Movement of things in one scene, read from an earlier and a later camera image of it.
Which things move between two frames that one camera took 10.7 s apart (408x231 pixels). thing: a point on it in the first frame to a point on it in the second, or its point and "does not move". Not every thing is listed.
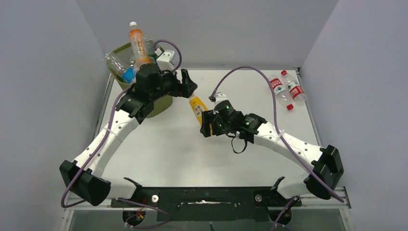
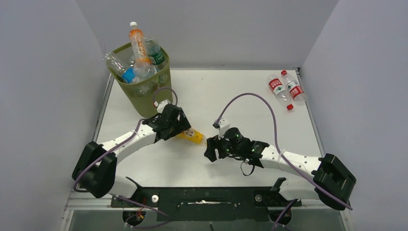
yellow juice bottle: (198, 106) to (193, 134)
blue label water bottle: (125, 67) does not move
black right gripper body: (220, 127) to (229, 150)
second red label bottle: (295, 88) does not move
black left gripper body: (169, 85) to (178, 126)
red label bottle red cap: (281, 94) does not move
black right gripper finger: (209, 117) to (214, 141)
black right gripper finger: (205, 129) to (210, 153)
